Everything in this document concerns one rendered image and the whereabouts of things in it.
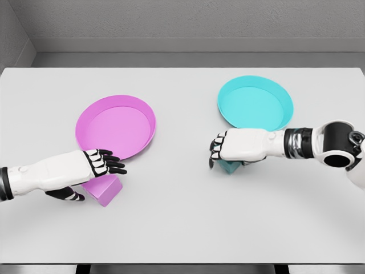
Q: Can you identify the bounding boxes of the pink block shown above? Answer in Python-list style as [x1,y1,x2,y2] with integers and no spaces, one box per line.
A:
[81,174,124,208]

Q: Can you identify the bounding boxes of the cyan round plate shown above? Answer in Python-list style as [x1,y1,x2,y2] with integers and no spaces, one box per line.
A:
[217,75,294,132]

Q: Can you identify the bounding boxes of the cyan block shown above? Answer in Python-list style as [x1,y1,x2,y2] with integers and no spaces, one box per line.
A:
[216,159,243,175]

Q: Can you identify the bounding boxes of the pink round plate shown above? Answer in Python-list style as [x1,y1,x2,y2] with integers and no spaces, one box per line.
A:
[75,95,157,161]

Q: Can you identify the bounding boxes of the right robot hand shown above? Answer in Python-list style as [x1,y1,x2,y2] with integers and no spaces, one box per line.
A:
[208,128,272,171]

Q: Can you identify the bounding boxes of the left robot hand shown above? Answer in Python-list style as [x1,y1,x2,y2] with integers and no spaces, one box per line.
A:
[39,148,128,202]

